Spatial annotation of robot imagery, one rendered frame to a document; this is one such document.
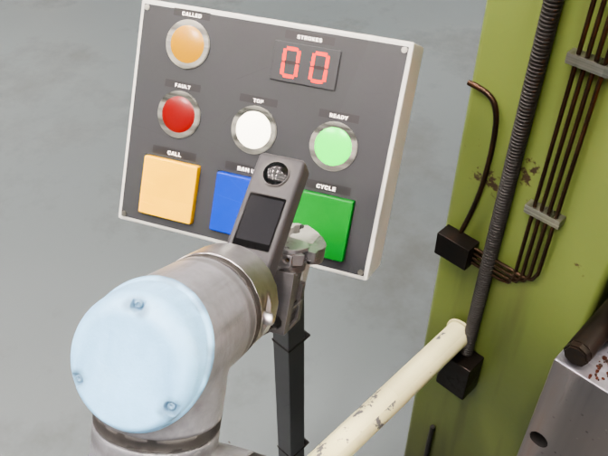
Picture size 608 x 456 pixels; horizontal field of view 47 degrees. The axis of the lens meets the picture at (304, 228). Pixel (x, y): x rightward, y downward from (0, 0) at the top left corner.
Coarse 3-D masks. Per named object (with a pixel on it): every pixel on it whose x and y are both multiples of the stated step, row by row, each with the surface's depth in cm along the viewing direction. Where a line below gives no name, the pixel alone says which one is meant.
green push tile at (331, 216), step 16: (304, 192) 83; (304, 208) 84; (320, 208) 83; (336, 208) 83; (352, 208) 82; (304, 224) 84; (320, 224) 83; (336, 224) 83; (336, 240) 83; (336, 256) 84
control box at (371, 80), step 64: (192, 64) 85; (256, 64) 83; (320, 64) 81; (384, 64) 79; (128, 128) 90; (192, 128) 87; (320, 128) 82; (384, 128) 80; (128, 192) 91; (320, 192) 83; (384, 192) 81
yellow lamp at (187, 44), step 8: (176, 32) 85; (184, 32) 85; (192, 32) 84; (176, 40) 85; (184, 40) 85; (192, 40) 84; (200, 40) 84; (176, 48) 85; (184, 48) 85; (192, 48) 85; (200, 48) 84; (176, 56) 85; (184, 56) 85; (192, 56) 85
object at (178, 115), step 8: (176, 96) 86; (168, 104) 87; (176, 104) 86; (184, 104) 86; (168, 112) 87; (176, 112) 87; (184, 112) 86; (192, 112) 86; (168, 120) 87; (176, 120) 87; (184, 120) 87; (192, 120) 86; (176, 128) 87; (184, 128) 87
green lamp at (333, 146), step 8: (328, 128) 82; (336, 128) 81; (320, 136) 82; (328, 136) 82; (336, 136) 81; (344, 136) 81; (320, 144) 82; (328, 144) 82; (336, 144) 81; (344, 144) 81; (320, 152) 82; (328, 152) 82; (336, 152) 82; (344, 152) 81; (328, 160) 82; (336, 160) 82; (344, 160) 82
